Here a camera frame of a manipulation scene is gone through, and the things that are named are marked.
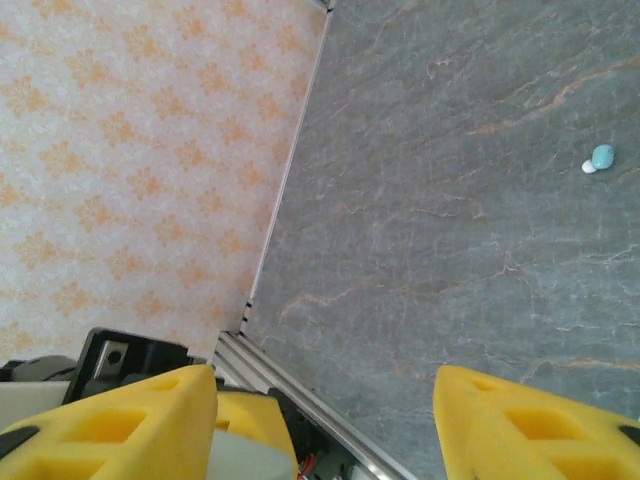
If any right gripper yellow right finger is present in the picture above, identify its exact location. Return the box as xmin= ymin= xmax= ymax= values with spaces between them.
xmin=431 ymin=363 xmax=640 ymax=480

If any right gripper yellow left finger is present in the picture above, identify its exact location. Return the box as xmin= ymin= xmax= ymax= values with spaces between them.
xmin=0 ymin=363 xmax=220 ymax=480

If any blue wireless earbud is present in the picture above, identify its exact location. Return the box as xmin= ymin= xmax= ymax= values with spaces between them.
xmin=580 ymin=143 xmax=616 ymax=175

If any wide aluminium table edge rail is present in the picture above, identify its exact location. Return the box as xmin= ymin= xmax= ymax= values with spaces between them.
xmin=213 ymin=329 xmax=419 ymax=480

